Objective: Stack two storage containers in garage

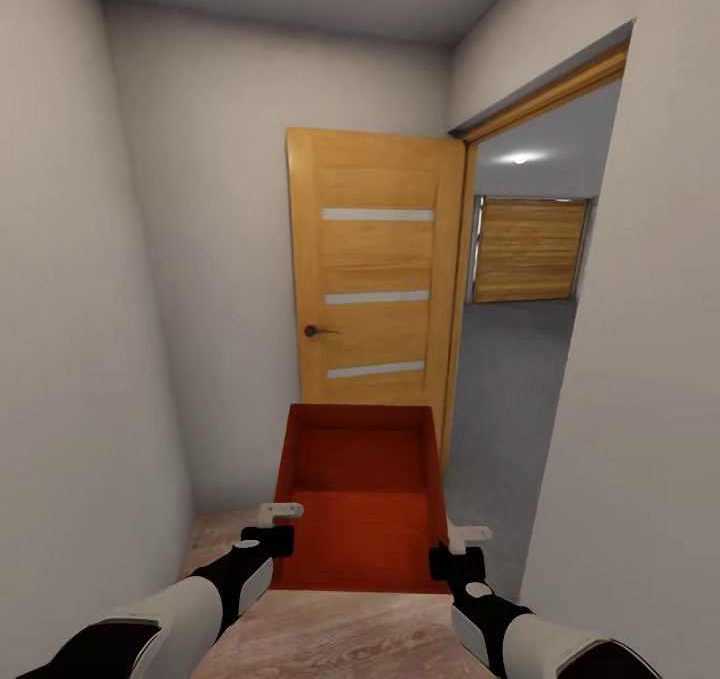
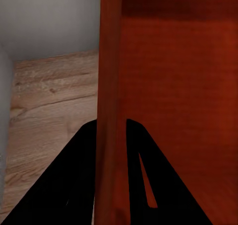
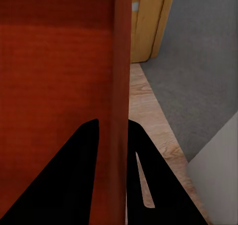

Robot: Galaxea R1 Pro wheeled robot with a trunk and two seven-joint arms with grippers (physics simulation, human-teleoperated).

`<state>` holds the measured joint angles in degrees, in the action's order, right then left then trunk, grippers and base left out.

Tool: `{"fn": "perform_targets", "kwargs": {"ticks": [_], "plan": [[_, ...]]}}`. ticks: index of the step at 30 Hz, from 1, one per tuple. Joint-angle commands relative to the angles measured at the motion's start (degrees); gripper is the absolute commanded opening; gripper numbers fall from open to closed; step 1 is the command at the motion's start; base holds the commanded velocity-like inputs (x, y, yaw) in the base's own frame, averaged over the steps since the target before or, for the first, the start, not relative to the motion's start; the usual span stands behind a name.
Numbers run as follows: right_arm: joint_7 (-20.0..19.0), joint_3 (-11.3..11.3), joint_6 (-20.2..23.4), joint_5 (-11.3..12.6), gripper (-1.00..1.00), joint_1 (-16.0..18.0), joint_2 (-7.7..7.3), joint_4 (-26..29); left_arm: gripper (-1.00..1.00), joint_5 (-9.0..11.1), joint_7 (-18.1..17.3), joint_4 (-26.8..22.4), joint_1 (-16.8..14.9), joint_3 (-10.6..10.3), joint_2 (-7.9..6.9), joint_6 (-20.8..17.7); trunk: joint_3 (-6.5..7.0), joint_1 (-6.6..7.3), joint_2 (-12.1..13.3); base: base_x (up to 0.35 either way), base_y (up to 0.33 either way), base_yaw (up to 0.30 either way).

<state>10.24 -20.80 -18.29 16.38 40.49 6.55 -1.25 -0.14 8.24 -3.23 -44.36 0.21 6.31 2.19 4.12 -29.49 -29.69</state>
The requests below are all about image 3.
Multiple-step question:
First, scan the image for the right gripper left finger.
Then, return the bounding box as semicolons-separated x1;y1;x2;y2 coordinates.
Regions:
0;119;99;225

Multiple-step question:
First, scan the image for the storage box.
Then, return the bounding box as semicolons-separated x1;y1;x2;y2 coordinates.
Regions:
0;0;132;225

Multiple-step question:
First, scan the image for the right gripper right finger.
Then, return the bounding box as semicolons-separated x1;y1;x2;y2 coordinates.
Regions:
126;120;208;225

